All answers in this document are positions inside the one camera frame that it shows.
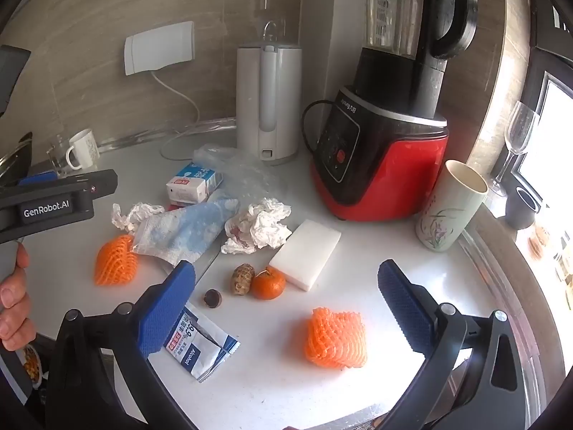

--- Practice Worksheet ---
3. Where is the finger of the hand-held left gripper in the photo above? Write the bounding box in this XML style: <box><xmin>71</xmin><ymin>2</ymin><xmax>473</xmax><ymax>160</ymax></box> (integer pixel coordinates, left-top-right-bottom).
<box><xmin>67</xmin><ymin>169</ymin><xmax>118</xmax><ymax>199</ymax></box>
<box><xmin>17</xmin><ymin>171</ymin><xmax>59</xmax><ymax>187</ymax></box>

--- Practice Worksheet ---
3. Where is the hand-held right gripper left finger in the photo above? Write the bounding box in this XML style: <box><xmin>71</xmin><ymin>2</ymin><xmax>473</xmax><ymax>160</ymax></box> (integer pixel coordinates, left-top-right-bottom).
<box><xmin>47</xmin><ymin>260</ymin><xmax>211</xmax><ymax>430</ymax></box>

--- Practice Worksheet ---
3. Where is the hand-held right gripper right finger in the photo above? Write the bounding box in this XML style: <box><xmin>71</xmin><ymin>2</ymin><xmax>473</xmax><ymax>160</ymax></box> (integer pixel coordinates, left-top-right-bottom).
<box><xmin>377</xmin><ymin>259</ymin><xmax>529</xmax><ymax>430</ymax></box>

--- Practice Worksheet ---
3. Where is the orange tangerine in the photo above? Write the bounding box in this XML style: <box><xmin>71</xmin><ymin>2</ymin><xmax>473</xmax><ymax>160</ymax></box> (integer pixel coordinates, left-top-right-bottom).
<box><xmin>250</xmin><ymin>266</ymin><xmax>287</xmax><ymax>301</ymax></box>

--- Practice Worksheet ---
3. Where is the person's left hand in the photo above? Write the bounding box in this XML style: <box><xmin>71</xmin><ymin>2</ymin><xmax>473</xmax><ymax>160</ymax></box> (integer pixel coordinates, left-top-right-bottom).
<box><xmin>0</xmin><ymin>243</ymin><xmax>33</xmax><ymax>351</ymax></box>

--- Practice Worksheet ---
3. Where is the small clear glass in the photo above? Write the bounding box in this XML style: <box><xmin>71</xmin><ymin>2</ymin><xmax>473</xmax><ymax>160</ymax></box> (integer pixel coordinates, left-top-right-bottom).
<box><xmin>45</xmin><ymin>143</ymin><xmax>73</xmax><ymax>176</ymax></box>

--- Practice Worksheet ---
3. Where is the metal pan lid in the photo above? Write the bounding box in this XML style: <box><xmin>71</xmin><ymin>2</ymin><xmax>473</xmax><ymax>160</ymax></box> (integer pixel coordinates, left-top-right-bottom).
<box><xmin>0</xmin><ymin>132</ymin><xmax>35</xmax><ymax>185</ymax></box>

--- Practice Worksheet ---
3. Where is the white mug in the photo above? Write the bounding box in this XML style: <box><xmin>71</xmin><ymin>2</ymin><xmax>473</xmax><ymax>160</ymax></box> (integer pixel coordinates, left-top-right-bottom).
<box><xmin>66</xmin><ymin>128</ymin><xmax>100</xmax><ymax>171</ymax></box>

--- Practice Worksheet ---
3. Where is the white blue wipe packet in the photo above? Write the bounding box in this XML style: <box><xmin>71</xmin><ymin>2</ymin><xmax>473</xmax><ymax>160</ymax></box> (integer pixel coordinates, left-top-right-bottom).
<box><xmin>163</xmin><ymin>302</ymin><xmax>241</xmax><ymax>384</ymax></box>

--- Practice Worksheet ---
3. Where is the orange foam fruit net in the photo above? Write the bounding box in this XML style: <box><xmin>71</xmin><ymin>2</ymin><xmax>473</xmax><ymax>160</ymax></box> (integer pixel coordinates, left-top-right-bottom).
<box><xmin>93</xmin><ymin>234</ymin><xmax>141</xmax><ymax>287</ymax></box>
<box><xmin>305</xmin><ymin>307</ymin><xmax>368</xmax><ymax>369</ymax></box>

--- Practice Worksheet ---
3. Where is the brown taro root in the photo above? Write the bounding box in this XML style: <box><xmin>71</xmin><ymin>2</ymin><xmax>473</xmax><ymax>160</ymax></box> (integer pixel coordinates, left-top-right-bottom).
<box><xmin>230</xmin><ymin>263</ymin><xmax>256</xmax><ymax>297</ymax></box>

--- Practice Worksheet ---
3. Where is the blue white plastic wrapper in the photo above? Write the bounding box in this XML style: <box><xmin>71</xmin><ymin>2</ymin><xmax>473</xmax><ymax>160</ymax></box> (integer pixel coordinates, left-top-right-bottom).
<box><xmin>131</xmin><ymin>189</ymin><xmax>239</xmax><ymax>266</ymax></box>

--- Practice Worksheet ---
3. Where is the small white blue carton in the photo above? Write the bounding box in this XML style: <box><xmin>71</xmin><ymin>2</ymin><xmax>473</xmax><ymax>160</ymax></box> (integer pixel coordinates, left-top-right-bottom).
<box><xmin>165</xmin><ymin>161</ymin><xmax>224</xmax><ymax>204</ymax></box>

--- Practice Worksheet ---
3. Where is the clear plastic tube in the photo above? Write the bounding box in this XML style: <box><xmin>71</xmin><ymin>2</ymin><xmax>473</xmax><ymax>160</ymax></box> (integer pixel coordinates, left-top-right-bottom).
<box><xmin>97</xmin><ymin>116</ymin><xmax>238</xmax><ymax>154</ymax></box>

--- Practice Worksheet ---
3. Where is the floral ceramic cup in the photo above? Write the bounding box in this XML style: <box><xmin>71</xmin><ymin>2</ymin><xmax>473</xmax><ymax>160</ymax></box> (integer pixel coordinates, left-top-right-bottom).
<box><xmin>415</xmin><ymin>159</ymin><xmax>489</xmax><ymax>253</ymax></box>

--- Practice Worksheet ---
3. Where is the white sponge block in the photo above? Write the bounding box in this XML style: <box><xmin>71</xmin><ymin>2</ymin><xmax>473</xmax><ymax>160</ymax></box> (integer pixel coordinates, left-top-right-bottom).
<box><xmin>268</xmin><ymin>219</ymin><xmax>342</xmax><ymax>291</ymax></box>

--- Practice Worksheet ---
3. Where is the stained crumpled white tissue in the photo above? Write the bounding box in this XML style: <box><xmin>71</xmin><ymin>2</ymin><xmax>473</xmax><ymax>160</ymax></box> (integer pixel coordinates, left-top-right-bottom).
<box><xmin>220</xmin><ymin>197</ymin><xmax>293</xmax><ymax>255</ymax></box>

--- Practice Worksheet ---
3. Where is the clear plastic bag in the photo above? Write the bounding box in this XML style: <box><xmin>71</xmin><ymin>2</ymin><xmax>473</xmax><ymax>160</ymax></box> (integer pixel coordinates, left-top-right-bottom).
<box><xmin>193</xmin><ymin>143</ymin><xmax>279</xmax><ymax>199</ymax></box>

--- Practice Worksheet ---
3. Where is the dark grey cup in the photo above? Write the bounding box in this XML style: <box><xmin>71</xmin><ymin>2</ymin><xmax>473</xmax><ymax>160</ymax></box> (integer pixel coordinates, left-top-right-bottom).
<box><xmin>505</xmin><ymin>185</ymin><xmax>537</xmax><ymax>229</ymax></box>

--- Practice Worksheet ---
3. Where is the red black blender base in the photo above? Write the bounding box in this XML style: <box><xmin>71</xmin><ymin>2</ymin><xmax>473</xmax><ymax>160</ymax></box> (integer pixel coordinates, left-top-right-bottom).
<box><xmin>310</xmin><ymin>47</ymin><xmax>449</xmax><ymax>223</ymax></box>

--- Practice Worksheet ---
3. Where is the white electric kettle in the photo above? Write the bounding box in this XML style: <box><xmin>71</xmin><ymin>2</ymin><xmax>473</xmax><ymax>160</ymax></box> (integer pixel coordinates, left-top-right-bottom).
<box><xmin>235</xmin><ymin>44</ymin><xmax>303</xmax><ymax>167</ymax></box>

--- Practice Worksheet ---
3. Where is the wine glass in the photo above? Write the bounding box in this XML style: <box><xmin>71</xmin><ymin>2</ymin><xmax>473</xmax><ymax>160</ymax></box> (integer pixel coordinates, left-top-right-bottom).
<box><xmin>487</xmin><ymin>100</ymin><xmax>540</xmax><ymax>198</ymax></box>

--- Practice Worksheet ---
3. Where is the glass blender jug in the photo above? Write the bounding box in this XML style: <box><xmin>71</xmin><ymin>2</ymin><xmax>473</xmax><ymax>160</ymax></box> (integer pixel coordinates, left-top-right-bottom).
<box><xmin>356</xmin><ymin>0</ymin><xmax>480</xmax><ymax>61</ymax></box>

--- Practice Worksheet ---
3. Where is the white power cable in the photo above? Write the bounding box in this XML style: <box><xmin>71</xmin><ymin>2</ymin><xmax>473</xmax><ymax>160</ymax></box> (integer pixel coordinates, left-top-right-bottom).
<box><xmin>151</xmin><ymin>69</ymin><xmax>239</xmax><ymax>161</ymax></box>

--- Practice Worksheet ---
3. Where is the white wall socket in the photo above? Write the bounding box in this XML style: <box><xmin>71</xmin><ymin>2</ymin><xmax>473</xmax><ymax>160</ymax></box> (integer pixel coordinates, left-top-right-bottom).
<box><xmin>124</xmin><ymin>21</ymin><xmax>197</xmax><ymax>76</ymax></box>

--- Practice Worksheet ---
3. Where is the black power cable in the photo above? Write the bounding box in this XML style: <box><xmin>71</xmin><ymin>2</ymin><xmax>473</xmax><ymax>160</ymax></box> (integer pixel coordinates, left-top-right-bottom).
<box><xmin>300</xmin><ymin>100</ymin><xmax>336</xmax><ymax>154</ymax></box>

